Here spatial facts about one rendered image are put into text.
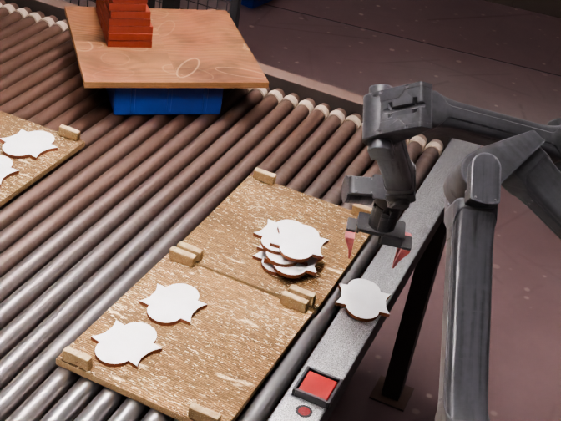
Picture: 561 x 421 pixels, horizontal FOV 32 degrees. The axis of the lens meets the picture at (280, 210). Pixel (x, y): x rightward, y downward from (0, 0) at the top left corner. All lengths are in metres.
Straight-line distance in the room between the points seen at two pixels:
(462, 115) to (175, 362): 0.72
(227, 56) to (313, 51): 2.78
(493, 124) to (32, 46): 1.81
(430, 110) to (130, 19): 1.40
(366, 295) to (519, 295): 1.86
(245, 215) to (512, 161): 1.11
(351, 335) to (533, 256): 2.23
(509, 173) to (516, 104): 4.19
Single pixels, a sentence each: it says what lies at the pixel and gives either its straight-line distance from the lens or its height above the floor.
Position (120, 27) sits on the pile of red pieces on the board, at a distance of 2.81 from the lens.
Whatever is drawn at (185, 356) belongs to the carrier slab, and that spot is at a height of 0.94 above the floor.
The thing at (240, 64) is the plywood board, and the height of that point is 1.04.
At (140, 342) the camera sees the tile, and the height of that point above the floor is 0.95.
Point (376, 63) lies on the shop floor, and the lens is 5.61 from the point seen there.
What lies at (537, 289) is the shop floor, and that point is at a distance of 4.03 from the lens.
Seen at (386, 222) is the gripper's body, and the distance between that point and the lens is 2.06.
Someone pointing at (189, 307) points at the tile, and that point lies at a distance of 2.01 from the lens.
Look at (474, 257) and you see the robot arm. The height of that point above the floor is 1.52.
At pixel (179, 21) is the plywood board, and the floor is 1.04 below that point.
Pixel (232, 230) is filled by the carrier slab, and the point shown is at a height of 0.94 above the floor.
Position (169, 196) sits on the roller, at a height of 0.91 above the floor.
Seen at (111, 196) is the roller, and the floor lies 0.92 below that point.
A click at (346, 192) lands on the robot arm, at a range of 2.01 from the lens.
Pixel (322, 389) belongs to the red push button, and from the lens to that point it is 1.90.
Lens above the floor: 2.21
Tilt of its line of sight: 32 degrees down
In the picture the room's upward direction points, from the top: 10 degrees clockwise
